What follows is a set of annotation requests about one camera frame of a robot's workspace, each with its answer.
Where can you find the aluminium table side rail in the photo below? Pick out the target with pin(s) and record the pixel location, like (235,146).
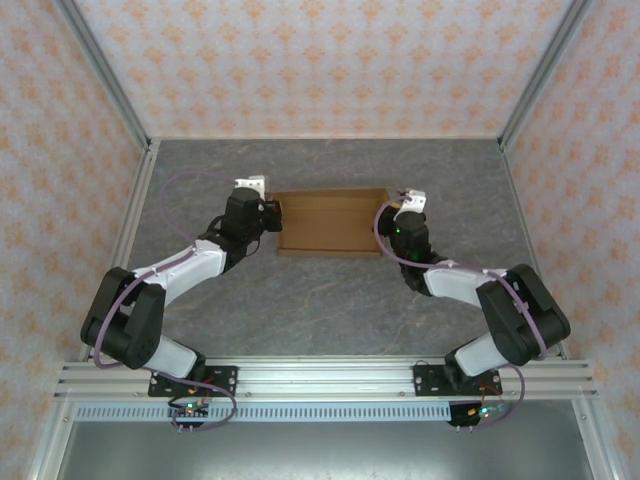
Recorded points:
(136,200)
(520,200)

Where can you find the brown cardboard box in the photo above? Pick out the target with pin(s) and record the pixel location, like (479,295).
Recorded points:
(325,225)

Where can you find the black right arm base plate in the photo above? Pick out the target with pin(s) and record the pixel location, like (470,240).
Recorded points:
(425,380)

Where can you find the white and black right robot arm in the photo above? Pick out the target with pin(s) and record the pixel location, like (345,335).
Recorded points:
(455,282)

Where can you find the aluminium frame post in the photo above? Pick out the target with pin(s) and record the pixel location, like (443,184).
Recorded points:
(102,70)
(544,70)

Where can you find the aluminium cross rail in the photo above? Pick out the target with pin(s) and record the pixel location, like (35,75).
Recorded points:
(325,380)

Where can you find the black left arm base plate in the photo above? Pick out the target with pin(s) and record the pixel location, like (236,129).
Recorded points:
(225,376)

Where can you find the grey metal sheet panel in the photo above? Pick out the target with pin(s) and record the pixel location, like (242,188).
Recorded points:
(325,450)

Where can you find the aluminium lower frame bar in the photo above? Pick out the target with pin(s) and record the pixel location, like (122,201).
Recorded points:
(595,445)
(47,445)

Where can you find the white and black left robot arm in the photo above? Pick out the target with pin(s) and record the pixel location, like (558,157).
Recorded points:
(185,265)

